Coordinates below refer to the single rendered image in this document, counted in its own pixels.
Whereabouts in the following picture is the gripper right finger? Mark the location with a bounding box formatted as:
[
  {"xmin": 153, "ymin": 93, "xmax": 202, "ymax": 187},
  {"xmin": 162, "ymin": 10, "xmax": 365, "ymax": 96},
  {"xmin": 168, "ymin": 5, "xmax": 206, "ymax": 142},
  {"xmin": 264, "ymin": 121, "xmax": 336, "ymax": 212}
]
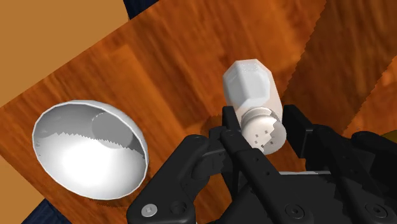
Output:
[{"xmin": 282, "ymin": 104, "xmax": 397, "ymax": 224}]

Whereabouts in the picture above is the white salt shaker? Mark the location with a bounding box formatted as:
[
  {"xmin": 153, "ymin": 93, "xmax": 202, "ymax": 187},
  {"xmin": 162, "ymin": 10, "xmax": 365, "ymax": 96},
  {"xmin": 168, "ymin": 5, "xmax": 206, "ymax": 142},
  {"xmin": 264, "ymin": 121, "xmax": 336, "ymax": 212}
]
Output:
[{"xmin": 222, "ymin": 58, "xmax": 288, "ymax": 156}]

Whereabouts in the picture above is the brown wooden table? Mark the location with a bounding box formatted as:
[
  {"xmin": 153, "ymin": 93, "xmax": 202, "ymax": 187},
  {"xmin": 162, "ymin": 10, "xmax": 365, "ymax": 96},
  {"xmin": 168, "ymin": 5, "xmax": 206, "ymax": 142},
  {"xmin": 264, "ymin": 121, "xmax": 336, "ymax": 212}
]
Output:
[{"xmin": 0, "ymin": 0, "xmax": 397, "ymax": 224}]

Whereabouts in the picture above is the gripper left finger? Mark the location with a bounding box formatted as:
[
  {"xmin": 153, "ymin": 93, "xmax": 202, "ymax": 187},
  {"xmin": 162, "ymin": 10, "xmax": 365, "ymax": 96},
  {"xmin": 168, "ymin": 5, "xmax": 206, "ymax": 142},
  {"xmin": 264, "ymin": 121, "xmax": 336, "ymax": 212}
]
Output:
[{"xmin": 126, "ymin": 106, "xmax": 281, "ymax": 224}]

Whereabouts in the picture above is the white bowl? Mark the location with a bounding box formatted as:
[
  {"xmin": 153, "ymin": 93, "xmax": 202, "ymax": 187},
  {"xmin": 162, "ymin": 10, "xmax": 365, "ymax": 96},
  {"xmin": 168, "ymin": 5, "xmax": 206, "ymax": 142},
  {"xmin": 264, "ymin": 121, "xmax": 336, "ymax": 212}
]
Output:
[{"xmin": 32, "ymin": 99, "xmax": 150, "ymax": 201}]

